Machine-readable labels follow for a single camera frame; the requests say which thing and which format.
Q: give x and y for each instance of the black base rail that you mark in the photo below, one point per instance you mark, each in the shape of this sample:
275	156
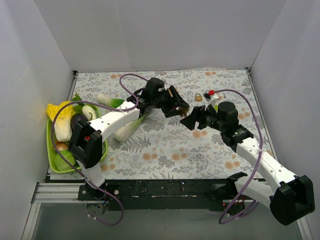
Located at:
162	194

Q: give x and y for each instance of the green plastic tray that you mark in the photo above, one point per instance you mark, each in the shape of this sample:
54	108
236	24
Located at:
52	153

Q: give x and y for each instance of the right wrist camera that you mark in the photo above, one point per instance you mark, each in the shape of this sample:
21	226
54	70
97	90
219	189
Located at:
211	98

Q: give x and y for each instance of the large brass padlock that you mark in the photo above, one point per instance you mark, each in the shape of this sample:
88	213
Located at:
182	111

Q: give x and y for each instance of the napa cabbage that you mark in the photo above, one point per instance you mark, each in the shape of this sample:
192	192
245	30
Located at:
123	133

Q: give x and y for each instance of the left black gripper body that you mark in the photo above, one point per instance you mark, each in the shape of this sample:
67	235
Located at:
170	102

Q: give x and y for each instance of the bok choy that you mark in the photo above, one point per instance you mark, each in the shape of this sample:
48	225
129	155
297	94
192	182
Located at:
108	101

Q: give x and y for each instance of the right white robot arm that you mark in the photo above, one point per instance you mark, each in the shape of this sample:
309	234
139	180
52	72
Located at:
288	196

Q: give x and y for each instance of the small brass padlock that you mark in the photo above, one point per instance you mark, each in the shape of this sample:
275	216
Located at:
198	97

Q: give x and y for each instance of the green round cabbage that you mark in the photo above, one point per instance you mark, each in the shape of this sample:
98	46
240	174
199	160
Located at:
63	160

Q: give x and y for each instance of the purple eggplant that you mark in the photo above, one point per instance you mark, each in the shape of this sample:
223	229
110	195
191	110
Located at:
76	118

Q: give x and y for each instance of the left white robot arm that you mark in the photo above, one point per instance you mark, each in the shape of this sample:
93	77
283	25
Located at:
86	143

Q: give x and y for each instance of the floral table mat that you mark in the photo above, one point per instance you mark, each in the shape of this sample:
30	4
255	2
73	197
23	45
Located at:
162	148

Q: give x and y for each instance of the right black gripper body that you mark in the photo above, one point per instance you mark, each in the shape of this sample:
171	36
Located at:
200	118

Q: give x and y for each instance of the yellow cabbage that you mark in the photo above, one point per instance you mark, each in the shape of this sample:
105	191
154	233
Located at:
62	126

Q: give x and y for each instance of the brown onion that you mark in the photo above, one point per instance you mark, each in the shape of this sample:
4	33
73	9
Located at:
61	146

